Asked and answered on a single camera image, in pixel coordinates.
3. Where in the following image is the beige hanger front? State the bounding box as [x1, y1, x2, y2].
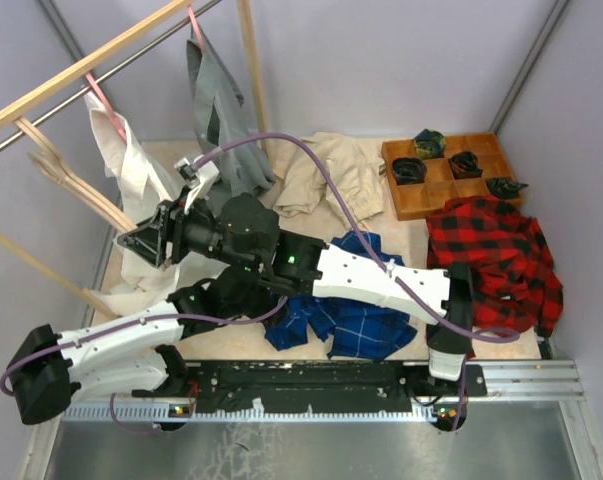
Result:
[28, 151, 135, 233]

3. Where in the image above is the green blue rolled cloth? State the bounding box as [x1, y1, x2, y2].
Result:
[413, 129, 446, 160]

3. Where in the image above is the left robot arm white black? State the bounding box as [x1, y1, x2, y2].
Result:
[0, 277, 286, 425]

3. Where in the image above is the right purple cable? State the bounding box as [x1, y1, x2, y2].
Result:
[193, 130, 522, 434]

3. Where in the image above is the grey shirt on hanger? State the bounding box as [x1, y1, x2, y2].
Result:
[186, 36, 276, 196]

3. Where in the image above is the pink hanger under white shirt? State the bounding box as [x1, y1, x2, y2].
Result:
[85, 73, 127, 142]

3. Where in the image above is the pink hanger under grey shirt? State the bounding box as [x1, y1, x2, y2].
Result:
[187, 5, 206, 53]

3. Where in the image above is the aluminium rail with cable duct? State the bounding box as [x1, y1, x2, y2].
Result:
[59, 360, 585, 431]

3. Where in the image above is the dark rolled cloth right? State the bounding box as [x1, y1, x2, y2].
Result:
[486, 177, 528, 200]

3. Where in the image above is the blue plaid shirt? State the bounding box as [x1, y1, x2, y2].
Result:
[260, 229, 418, 362]

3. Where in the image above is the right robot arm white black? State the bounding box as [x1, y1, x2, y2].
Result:
[117, 194, 473, 396]

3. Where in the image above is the metal hanging rod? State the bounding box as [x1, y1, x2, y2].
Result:
[0, 1, 222, 153]

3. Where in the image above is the red black plaid shirt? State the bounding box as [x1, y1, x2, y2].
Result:
[426, 196, 564, 338]

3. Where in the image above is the beige hanger back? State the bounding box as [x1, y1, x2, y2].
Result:
[14, 117, 127, 221]

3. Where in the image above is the wooden clothes rack frame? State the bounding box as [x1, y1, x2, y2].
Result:
[0, 1, 268, 320]

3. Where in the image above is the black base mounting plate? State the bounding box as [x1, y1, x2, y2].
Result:
[132, 360, 460, 414]

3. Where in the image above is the beige hanger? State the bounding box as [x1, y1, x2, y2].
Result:
[28, 151, 135, 233]
[14, 117, 127, 221]

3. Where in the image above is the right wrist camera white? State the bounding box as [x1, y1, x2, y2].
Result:
[174, 155, 219, 214]

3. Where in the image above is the white shirt on hanger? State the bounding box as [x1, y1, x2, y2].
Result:
[84, 92, 223, 316]

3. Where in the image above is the black rolled cloth middle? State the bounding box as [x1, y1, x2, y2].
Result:
[449, 151, 483, 180]

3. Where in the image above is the black rolled cloth left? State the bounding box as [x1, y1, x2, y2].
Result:
[392, 157, 427, 185]

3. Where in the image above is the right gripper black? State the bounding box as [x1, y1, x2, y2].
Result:
[117, 186, 260, 275]

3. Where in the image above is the black rolled cloth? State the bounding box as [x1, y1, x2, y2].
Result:
[392, 157, 427, 185]
[449, 151, 483, 180]

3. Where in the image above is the beige shirt on table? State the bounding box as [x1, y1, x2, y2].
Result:
[268, 132, 385, 227]

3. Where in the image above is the wooden compartment tray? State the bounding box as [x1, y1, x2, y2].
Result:
[381, 132, 516, 221]

